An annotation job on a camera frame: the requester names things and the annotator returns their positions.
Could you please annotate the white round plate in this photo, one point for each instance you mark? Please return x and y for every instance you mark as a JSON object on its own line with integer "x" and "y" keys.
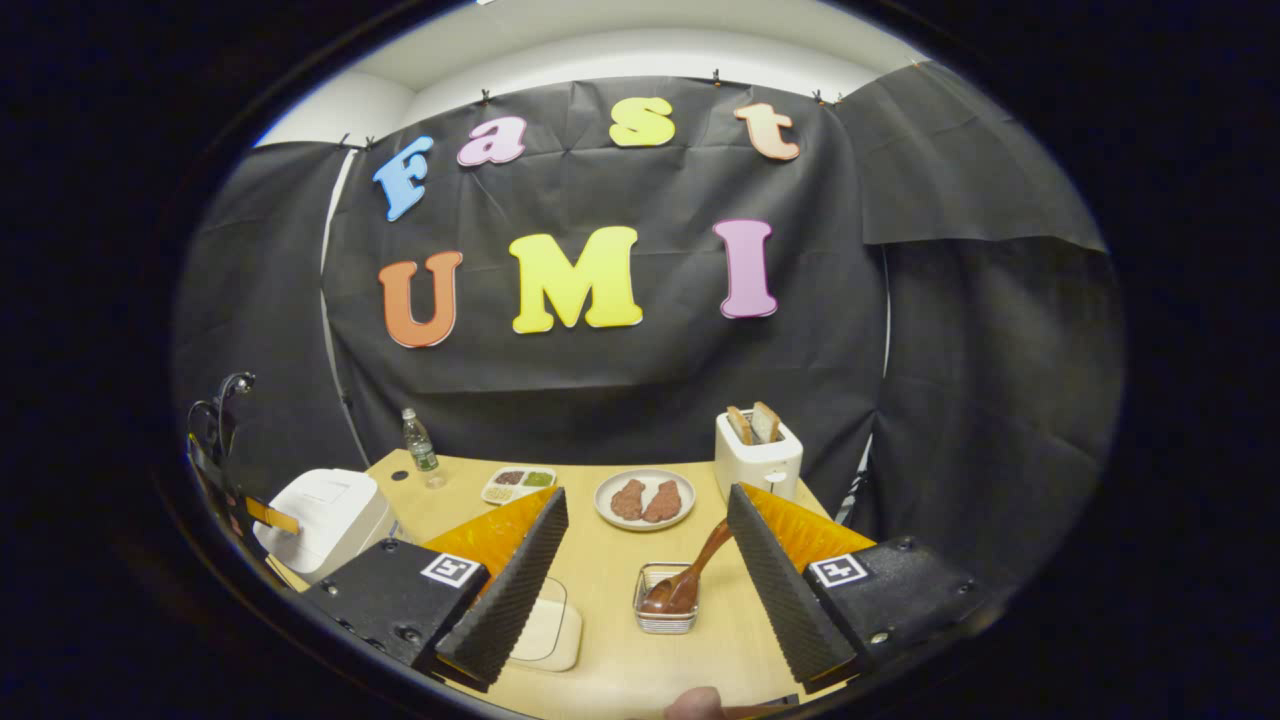
{"x": 645, "y": 526}

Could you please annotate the clear glass tray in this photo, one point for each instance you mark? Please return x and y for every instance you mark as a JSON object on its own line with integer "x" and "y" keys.
{"x": 572, "y": 630}

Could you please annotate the white toaster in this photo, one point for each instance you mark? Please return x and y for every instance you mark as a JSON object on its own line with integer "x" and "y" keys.
{"x": 758, "y": 468}

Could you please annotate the brown meat piece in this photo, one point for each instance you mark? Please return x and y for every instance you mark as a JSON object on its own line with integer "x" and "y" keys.
{"x": 663, "y": 502}
{"x": 628, "y": 500}

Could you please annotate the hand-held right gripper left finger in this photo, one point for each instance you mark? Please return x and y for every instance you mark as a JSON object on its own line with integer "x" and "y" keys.
{"x": 515, "y": 590}

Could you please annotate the toast slice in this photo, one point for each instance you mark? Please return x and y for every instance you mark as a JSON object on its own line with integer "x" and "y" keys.
{"x": 740, "y": 425}
{"x": 767, "y": 421}

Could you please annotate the clear water bottle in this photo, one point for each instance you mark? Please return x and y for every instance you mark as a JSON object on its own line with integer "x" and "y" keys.
{"x": 421, "y": 445}

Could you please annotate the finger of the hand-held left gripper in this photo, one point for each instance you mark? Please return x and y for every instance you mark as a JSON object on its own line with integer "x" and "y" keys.
{"x": 272, "y": 515}

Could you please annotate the brown wooden spoon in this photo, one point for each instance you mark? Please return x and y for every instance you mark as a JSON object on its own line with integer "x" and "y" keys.
{"x": 685, "y": 585}

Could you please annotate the white rice cooker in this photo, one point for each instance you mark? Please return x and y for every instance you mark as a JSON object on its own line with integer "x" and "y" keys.
{"x": 330, "y": 520}

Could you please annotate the white divided condiment dish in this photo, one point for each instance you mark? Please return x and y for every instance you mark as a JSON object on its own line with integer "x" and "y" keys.
{"x": 518, "y": 485}

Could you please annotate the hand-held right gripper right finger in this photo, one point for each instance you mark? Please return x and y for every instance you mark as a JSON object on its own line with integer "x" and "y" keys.
{"x": 775, "y": 600}

